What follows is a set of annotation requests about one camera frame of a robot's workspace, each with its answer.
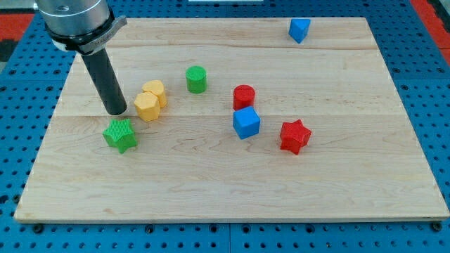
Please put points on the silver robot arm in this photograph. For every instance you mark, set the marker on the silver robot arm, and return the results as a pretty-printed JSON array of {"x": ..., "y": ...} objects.
[{"x": 84, "y": 26}]

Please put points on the blue cube block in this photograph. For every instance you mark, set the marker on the blue cube block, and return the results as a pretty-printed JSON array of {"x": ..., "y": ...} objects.
[{"x": 246, "y": 122}]

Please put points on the yellow hexagon block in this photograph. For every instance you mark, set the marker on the yellow hexagon block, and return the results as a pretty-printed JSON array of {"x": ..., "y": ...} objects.
[{"x": 147, "y": 106}]

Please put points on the wooden board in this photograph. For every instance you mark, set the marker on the wooden board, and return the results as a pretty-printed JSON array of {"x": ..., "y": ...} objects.
[{"x": 363, "y": 161}]

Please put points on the red cylinder block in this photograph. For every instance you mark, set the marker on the red cylinder block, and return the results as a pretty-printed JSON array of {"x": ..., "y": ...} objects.
[{"x": 243, "y": 96}]

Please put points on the green cylinder block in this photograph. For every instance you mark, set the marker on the green cylinder block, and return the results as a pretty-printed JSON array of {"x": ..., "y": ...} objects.
[{"x": 196, "y": 79}]

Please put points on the red star block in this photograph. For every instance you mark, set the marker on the red star block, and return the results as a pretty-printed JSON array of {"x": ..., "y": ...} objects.
[{"x": 294, "y": 136}]

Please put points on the yellow heart block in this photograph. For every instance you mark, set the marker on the yellow heart block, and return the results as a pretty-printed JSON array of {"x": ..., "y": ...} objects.
[{"x": 157, "y": 88}]

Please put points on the green star block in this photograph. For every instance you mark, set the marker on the green star block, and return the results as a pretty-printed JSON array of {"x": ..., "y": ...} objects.
[{"x": 120, "y": 134}]

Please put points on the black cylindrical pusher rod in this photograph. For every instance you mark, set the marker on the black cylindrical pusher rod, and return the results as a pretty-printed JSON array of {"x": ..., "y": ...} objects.
[{"x": 103, "y": 76}]

